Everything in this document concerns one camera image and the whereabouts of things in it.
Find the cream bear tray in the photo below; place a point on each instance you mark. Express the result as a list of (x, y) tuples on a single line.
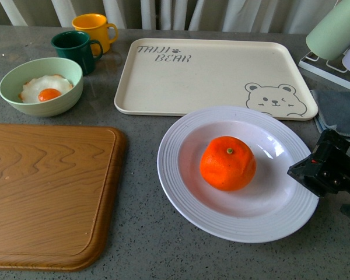
[(177, 76)]

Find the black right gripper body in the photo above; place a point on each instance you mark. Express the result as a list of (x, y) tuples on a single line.
[(327, 169)]

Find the wooden cutting board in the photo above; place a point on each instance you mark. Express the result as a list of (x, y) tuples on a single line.
[(57, 190)]

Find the dark green mug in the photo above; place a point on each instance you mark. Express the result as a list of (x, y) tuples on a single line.
[(79, 47)]

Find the green cup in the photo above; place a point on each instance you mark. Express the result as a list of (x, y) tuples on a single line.
[(331, 37)]

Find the grey folded cloth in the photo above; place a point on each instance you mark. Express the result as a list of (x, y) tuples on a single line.
[(333, 111)]

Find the orange fruit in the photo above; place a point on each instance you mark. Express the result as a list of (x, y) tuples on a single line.
[(227, 164)]

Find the fried egg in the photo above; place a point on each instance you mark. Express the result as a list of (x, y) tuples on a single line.
[(44, 88)]

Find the white ridged plate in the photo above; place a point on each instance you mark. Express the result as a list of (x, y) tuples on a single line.
[(271, 207)]

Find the yellow mug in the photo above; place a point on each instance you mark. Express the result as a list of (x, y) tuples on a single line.
[(98, 28)]

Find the white cup rack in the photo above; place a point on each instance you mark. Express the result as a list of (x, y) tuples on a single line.
[(333, 71)]

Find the light green bowl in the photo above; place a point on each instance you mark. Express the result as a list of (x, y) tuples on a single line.
[(12, 84)]

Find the grey curtain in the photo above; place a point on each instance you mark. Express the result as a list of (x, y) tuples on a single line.
[(245, 16)]

